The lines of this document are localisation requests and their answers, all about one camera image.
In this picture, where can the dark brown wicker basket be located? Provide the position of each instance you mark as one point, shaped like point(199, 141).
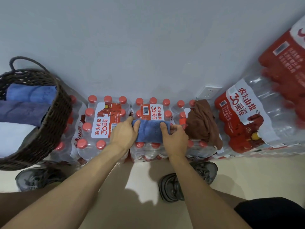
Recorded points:
point(52, 131)

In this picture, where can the person's right hand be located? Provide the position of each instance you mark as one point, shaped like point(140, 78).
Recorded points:
point(176, 143)

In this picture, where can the cream towel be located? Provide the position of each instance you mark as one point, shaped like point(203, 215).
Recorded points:
point(14, 138)

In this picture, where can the person's left grey shoe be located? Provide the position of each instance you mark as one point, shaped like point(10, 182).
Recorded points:
point(38, 178)

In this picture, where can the white wall socket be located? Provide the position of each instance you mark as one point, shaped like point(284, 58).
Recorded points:
point(209, 92)

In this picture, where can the person's grey shoe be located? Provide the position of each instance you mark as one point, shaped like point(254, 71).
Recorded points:
point(38, 178)
point(169, 188)

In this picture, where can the brown towel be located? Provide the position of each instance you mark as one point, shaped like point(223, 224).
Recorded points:
point(202, 121)

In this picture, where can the person's left forearm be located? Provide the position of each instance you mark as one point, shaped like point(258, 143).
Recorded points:
point(66, 195)

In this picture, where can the dark grey towel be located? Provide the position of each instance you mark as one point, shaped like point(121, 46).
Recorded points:
point(23, 113)

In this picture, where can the person's right grey shoe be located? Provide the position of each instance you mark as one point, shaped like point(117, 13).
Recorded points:
point(169, 188)

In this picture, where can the person's right forearm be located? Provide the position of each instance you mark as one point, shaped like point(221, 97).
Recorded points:
point(205, 200)

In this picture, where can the person's left hand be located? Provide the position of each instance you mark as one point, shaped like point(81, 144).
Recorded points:
point(124, 135)

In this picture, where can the light blue towel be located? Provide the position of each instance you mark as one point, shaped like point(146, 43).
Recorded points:
point(150, 131)
point(31, 92)

